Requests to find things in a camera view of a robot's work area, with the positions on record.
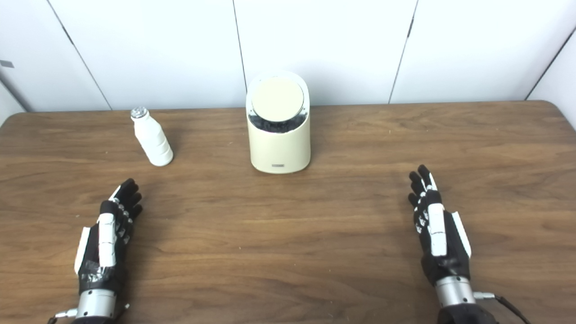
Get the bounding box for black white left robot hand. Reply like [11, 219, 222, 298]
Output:
[74, 179, 143, 295]

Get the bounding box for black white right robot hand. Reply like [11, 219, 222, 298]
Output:
[408, 165, 472, 287]

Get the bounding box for small white plastic bottle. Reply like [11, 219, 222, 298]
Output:
[130, 107, 174, 167]

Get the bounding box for round cream bin lid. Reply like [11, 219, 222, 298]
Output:
[251, 77, 305, 122]

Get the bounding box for cream-colored bin body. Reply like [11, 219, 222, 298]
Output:
[246, 71, 311, 174]

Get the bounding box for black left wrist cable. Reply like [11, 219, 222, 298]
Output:
[47, 308, 80, 324]

